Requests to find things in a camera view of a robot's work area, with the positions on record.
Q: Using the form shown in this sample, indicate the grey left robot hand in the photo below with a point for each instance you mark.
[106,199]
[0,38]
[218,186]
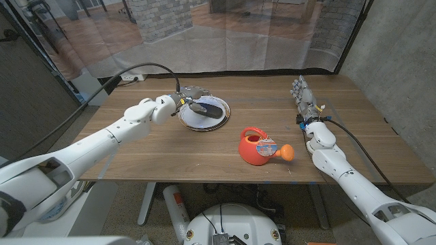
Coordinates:
[190,93]

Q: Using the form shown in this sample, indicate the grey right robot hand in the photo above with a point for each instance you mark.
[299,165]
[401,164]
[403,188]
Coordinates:
[306,101]

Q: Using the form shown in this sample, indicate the dark grey glasses case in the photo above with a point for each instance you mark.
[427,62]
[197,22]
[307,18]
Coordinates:
[214,111]

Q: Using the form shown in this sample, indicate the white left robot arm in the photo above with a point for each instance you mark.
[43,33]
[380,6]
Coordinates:
[95,144]

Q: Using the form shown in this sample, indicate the white robot shoulder cover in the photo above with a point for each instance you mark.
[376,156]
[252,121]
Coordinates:
[68,241]

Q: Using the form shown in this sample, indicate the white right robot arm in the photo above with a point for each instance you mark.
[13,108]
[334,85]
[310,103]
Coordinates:
[357,185]

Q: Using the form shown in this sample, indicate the white paper plate gold rim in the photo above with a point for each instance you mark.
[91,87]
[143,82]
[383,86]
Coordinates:
[197,120]

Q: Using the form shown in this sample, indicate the orange toy watering can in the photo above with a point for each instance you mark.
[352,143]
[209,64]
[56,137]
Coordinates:
[252,151]

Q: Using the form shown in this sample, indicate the printed room backdrop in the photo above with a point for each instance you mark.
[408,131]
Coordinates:
[204,41]

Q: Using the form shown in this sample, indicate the white power strip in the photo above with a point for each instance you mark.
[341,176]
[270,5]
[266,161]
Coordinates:
[131,77]

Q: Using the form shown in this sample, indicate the black backdrop stand pole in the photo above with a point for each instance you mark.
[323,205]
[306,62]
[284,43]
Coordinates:
[64,81]
[352,37]

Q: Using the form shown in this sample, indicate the white cabinet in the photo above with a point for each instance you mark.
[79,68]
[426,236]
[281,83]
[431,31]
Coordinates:
[90,86]

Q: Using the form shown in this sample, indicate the grey table leg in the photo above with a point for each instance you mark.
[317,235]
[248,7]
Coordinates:
[319,207]
[146,204]

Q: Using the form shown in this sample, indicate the white cylinder orange label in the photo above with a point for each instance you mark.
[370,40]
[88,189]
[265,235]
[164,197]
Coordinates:
[175,211]

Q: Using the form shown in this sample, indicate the white round robot torso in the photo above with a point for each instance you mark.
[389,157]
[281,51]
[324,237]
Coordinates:
[235,224]

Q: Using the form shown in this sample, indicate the person in blue jeans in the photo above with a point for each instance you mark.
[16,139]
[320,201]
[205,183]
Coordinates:
[56,211]

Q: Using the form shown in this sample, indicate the black wall hook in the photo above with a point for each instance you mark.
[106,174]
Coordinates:
[10,34]

